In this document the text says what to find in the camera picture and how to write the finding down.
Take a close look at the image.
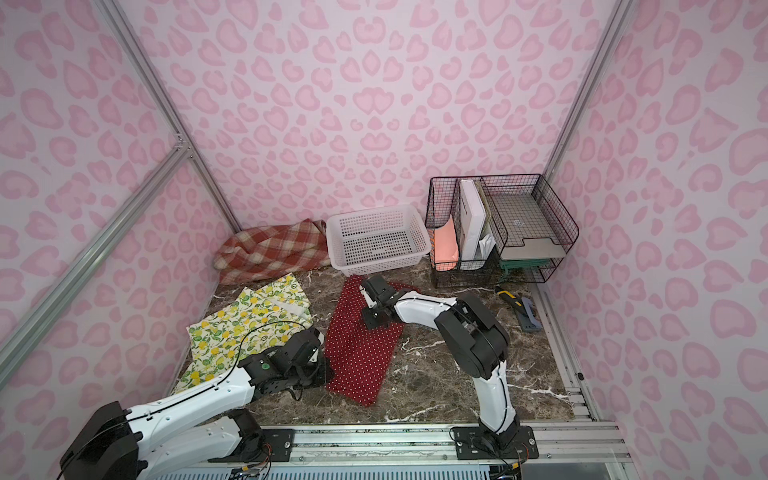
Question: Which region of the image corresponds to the white book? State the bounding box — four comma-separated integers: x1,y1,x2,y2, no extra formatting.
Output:
459,179,486,266

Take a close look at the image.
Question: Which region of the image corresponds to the red polka dot skirt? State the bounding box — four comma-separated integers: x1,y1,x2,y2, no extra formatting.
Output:
325,276,403,407

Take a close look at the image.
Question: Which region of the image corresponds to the black wire desk organizer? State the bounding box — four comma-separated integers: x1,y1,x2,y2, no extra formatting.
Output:
425,174,579,288

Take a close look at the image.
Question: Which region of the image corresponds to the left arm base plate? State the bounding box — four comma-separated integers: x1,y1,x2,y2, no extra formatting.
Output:
208,409,296,464

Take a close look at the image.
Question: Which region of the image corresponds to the lemon print skirt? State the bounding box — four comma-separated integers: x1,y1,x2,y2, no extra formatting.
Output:
172,274,312,393

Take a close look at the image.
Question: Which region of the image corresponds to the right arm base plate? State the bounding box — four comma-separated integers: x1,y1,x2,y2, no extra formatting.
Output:
449,424,540,463

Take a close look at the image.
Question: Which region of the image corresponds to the yellow black utility knife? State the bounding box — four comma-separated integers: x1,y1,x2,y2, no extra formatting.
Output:
495,286,543,333

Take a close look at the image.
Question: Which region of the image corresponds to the white plastic basket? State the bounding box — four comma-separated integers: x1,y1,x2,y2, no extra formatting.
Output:
326,205,431,276

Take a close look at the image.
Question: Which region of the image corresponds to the grey paper tray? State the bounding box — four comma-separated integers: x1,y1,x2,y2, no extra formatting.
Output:
489,194,566,261

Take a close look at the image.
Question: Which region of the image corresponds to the aluminium frame rail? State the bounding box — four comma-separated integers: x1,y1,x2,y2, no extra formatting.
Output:
110,419,640,480

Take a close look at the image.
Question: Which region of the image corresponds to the pink folder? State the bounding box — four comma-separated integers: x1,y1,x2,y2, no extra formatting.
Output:
432,216,460,272

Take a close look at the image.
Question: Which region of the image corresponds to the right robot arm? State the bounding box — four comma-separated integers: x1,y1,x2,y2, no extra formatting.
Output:
360,275,520,448

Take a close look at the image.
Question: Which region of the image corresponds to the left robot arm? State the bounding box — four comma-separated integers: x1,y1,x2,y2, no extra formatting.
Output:
58,327,329,479

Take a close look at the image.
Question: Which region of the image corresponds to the red plaid skirt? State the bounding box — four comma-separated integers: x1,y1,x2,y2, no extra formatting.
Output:
213,219,330,285

